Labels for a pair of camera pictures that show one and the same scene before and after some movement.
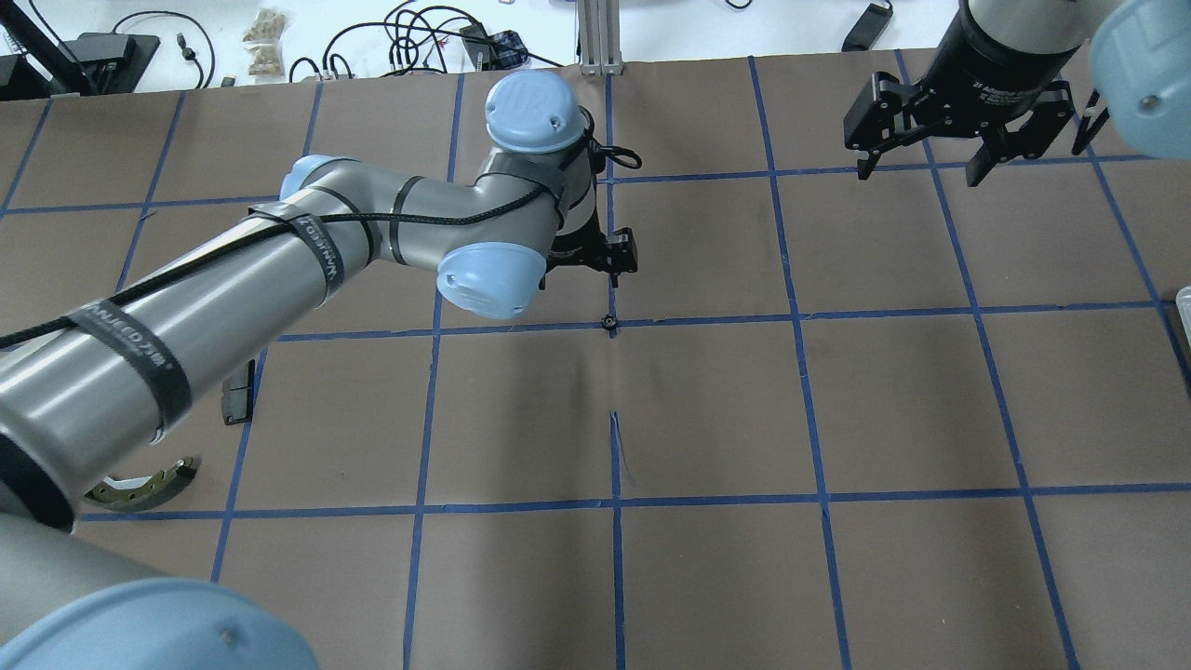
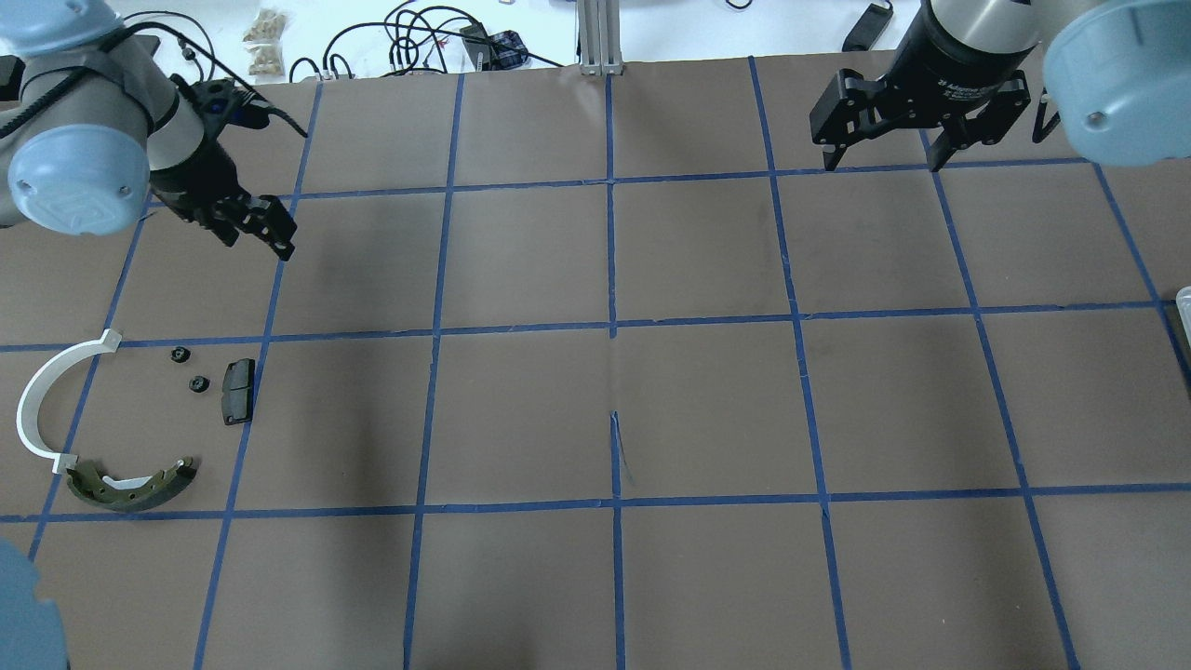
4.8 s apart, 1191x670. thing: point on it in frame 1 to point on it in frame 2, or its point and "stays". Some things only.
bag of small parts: [262, 37] stays
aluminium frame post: [598, 33] stays
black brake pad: [237, 395] stays
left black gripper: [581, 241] to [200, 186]
